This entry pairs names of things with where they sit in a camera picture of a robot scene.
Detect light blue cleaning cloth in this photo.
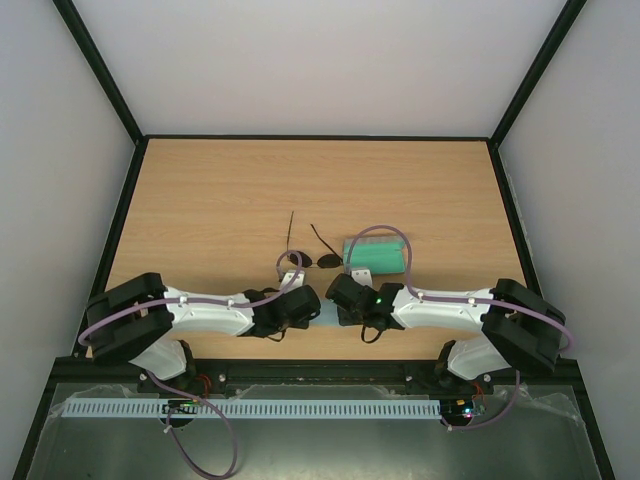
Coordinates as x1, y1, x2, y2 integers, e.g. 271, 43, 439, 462
309, 299, 340, 327

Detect black round sunglasses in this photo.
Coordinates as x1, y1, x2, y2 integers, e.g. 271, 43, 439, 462
285, 210, 343, 270

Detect light blue slotted cable duct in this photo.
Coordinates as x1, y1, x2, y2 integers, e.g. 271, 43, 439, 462
61, 398, 441, 420

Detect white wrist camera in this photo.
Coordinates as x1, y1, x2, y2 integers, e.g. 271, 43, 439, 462
279, 270, 305, 292
350, 268, 373, 288

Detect black front mounting rail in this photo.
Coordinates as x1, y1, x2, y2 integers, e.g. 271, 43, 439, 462
49, 355, 581, 399

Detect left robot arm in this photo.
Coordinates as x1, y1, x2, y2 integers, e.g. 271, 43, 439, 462
78, 272, 321, 382

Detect black aluminium frame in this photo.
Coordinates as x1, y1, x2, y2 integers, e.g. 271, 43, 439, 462
13, 1, 614, 479

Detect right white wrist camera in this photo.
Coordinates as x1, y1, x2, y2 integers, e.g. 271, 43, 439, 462
350, 268, 373, 288

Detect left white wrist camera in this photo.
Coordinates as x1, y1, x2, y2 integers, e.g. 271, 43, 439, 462
279, 270, 305, 292

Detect grey glasses case green inside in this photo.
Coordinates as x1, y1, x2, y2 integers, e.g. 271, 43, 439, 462
349, 235, 406, 275

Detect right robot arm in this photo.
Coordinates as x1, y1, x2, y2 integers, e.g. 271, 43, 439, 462
325, 273, 569, 392

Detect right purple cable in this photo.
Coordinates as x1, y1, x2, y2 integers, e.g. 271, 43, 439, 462
344, 224, 575, 432

